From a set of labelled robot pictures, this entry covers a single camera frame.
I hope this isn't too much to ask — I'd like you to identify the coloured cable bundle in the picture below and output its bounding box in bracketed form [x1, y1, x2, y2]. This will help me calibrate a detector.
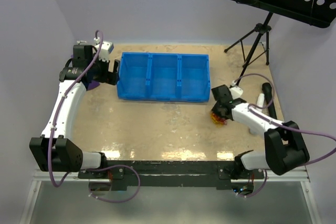
[209, 112, 228, 127]

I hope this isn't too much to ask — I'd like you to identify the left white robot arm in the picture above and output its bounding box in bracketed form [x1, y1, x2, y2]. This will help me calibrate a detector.
[29, 41, 120, 178]

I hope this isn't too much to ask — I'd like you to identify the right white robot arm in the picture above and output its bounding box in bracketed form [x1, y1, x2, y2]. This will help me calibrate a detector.
[212, 85, 310, 178]

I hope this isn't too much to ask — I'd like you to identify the purple metronome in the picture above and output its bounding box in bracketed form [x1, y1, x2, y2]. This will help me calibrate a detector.
[87, 81, 100, 91]

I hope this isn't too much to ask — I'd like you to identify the blue three-compartment bin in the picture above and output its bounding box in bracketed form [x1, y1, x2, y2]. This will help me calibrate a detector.
[117, 52, 211, 103]

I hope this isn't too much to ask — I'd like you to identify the white plastic tube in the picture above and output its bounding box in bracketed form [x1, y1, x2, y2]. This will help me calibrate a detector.
[256, 93, 267, 113]

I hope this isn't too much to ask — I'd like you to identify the black microphone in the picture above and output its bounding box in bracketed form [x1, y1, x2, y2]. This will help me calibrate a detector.
[261, 82, 277, 119]

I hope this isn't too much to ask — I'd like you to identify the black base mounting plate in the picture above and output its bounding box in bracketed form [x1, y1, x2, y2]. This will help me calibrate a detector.
[78, 160, 264, 191]

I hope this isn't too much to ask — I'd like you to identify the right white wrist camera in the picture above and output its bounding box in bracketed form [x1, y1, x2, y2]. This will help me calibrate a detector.
[229, 86, 244, 100]

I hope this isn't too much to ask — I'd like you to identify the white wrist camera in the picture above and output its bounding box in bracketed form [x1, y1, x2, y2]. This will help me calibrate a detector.
[98, 40, 114, 62]
[229, 86, 244, 100]

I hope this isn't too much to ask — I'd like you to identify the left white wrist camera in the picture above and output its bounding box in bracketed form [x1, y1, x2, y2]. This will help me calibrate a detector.
[98, 40, 114, 62]

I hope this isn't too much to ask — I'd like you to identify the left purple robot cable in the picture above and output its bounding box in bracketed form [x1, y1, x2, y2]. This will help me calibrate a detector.
[48, 29, 104, 188]

